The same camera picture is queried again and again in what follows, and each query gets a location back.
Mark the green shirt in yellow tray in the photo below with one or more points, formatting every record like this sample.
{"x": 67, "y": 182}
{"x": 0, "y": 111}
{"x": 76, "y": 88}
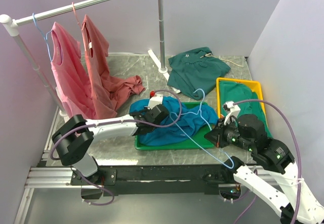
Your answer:
{"x": 233, "y": 91}

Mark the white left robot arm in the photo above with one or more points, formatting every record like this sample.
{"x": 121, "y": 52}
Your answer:
{"x": 72, "y": 140}

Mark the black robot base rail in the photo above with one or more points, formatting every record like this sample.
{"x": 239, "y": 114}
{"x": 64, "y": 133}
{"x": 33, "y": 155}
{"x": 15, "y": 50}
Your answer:
{"x": 211, "y": 179}

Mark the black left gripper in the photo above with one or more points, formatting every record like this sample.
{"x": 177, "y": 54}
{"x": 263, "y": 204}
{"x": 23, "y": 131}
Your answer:
{"x": 146, "y": 109}

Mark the white metal clothes rack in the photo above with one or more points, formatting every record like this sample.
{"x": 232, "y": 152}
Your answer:
{"x": 11, "y": 26}

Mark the blue t shirt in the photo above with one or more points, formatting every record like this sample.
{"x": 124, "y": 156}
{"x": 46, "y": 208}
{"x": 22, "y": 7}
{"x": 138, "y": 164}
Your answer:
{"x": 190, "y": 123}

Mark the pink t shirt on hanger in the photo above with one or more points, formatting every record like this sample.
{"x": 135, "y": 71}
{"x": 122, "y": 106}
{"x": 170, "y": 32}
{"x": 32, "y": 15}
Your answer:
{"x": 73, "y": 84}

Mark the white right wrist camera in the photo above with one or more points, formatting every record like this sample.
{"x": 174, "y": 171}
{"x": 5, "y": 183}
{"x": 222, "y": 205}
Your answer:
{"x": 232, "y": 111}

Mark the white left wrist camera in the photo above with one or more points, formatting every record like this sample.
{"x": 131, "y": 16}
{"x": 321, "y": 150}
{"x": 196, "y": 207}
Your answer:
{"x": 155, "y": 99}

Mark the dusty red t shirt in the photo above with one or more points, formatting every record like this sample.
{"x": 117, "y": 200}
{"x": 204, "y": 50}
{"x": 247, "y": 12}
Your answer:
{"x": 109, "y": 92}

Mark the green plastic tray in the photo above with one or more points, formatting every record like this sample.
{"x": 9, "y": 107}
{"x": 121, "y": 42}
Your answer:
{"x": 184, "y": 145}

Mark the blue hanger with pink shirt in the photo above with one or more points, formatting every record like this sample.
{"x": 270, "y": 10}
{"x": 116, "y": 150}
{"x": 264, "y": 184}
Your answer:
{"x": 44, "y": 36}

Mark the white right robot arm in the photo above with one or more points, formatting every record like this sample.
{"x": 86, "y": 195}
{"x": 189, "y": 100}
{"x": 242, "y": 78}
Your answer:
{"x": 294, "y": 203}

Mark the yellow plastic tray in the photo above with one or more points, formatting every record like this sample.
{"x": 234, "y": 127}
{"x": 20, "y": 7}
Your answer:
{"x": 253, "y": 85}

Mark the dark green shorts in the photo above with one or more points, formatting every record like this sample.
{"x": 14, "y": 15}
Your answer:
{"x": 195, "y": 72}

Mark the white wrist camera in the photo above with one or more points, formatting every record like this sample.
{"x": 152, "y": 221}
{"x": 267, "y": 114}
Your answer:
{"x": 232, "y": 111}
{"x": 155, "y": 99}

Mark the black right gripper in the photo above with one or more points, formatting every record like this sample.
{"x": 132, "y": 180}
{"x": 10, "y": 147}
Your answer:
{"x": 215, "y": 135}

